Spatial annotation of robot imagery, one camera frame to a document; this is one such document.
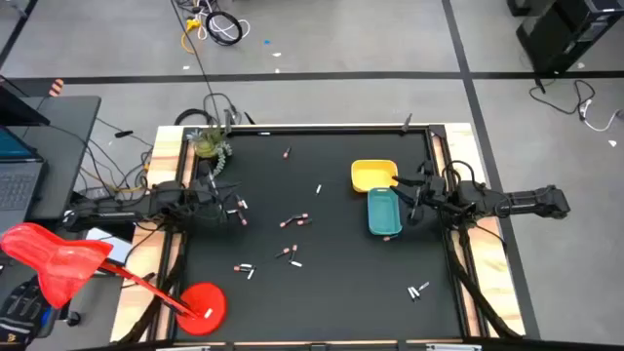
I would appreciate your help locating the black marker pen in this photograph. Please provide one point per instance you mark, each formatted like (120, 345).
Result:
(123, 133)

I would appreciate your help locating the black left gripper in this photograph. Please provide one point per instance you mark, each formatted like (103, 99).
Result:
(207, 200)

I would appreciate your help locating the red desk lamp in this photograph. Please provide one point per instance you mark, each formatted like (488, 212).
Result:
(58, 263)

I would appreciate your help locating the small potted succulent plant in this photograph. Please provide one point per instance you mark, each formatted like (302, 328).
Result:
(207, 145)

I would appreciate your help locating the black equipment cabinet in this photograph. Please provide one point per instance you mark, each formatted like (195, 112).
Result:
(560, 34)

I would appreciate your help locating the black monitor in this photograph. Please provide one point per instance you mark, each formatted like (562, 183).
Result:
(14, 109)

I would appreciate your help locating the orange black striped tag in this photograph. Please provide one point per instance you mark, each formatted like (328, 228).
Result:
(56, 88)

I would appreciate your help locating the grey laptop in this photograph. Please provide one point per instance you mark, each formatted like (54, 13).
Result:
(17, 185)

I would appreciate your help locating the black backpack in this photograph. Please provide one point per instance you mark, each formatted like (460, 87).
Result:
(22, 312)

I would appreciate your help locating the white tablet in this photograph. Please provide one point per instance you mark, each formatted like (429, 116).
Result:
(117, 246)

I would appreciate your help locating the small copper black battery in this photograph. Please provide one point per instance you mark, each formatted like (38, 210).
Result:
(286, 152)

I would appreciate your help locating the black caster wheel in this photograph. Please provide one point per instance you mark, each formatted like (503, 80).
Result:
(73, 319)

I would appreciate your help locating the silver metal bracket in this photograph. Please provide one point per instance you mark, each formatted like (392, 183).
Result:
(453, 347)

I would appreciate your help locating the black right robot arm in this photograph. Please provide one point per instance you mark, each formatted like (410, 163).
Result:
(531, 201)

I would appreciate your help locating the yellow plastic bin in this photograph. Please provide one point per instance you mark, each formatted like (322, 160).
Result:
(374, 174)

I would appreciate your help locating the black desk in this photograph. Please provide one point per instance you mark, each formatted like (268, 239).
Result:
(68, 141)

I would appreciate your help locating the teal plastic bin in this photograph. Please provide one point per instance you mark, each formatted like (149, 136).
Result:
(384, 212)

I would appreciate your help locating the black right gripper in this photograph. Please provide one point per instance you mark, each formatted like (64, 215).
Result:
(434, 192)

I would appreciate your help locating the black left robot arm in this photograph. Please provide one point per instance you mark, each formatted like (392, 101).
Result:
(117, 208)

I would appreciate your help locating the grey clamp lever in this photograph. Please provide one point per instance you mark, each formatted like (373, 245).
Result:
(228, 119)
(407, 123)

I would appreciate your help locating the black table mat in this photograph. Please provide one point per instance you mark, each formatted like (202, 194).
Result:
(341, 292)

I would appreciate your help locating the black table frame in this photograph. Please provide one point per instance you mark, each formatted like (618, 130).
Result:
(341, 129)

